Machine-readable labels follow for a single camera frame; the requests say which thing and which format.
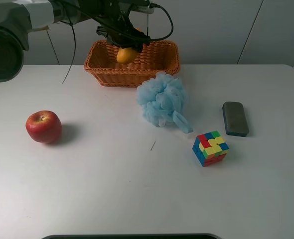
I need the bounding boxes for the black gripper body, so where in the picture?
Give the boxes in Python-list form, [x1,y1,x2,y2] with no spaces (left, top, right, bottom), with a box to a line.
[78,0,137,28]

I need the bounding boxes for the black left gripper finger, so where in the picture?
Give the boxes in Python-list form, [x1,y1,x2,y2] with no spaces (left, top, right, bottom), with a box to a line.
[117,15,151,45]

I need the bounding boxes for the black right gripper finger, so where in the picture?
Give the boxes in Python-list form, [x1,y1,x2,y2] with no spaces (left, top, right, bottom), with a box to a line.
[96,26,143,53]

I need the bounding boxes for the yellow orange mango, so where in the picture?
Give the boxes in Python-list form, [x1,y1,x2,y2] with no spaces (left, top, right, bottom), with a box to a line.
[116,27,144,64]

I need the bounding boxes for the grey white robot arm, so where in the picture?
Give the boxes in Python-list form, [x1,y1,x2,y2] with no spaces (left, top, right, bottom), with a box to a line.
[0,0,153,82]

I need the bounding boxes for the orange wicker basket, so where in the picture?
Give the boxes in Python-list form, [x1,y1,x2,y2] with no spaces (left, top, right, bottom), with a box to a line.
[84,40,180,88]

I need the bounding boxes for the red apple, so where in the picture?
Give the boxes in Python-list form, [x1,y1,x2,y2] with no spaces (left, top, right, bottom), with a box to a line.
[25,111,62,144]

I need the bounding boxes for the light blue bath loofah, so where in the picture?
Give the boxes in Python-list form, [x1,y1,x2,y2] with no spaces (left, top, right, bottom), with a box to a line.
[137,72,193,134]

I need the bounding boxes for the multicoloured puzzle cube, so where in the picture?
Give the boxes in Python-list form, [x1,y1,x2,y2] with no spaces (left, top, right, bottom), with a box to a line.
[192,131,229,167]

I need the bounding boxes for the grey whiteboard eraser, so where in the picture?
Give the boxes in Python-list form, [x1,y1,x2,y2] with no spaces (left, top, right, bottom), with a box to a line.
[222,102,249,137]

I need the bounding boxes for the white camera module on gripper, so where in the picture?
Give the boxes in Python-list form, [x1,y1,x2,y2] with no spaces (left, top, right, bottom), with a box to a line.
[131,0,154,14]

